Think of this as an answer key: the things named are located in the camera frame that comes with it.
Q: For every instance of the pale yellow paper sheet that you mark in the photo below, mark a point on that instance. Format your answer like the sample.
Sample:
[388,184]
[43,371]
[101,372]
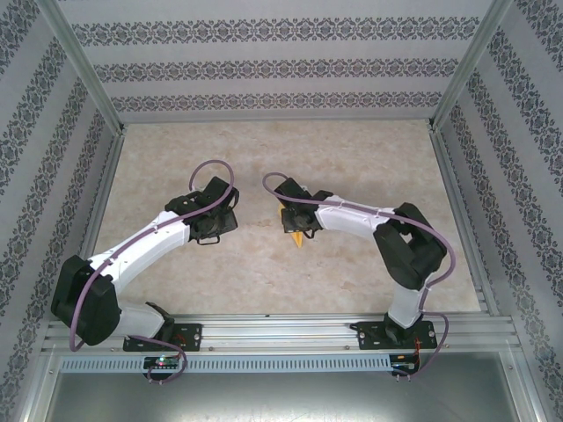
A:
[297,241]

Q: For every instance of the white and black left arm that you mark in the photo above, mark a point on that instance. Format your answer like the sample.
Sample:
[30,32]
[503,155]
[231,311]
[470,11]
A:
[145,239]

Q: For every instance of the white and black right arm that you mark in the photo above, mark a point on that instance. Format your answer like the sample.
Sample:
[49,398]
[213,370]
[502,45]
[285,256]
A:
[347,217]

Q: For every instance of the black controller board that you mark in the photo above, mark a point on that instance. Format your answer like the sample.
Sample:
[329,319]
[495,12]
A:
[163,363]
[404,365]

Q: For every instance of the grey metal panel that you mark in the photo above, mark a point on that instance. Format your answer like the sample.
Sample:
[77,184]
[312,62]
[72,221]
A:
[281,397]

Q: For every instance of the aluminium side rail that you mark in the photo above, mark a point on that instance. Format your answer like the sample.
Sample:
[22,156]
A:
[103,220]
[466,220]

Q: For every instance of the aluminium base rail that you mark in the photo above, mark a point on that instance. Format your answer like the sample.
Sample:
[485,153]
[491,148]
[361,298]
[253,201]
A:
[281,329]

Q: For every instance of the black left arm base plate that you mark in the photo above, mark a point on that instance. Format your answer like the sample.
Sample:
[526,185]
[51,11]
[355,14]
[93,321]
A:
[189,336]

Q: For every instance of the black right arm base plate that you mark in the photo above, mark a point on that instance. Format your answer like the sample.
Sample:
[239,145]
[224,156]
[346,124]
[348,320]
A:
[367,336]

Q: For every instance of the aluminium frame post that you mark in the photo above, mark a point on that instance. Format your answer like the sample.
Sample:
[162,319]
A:
[470,66]
[83,66]

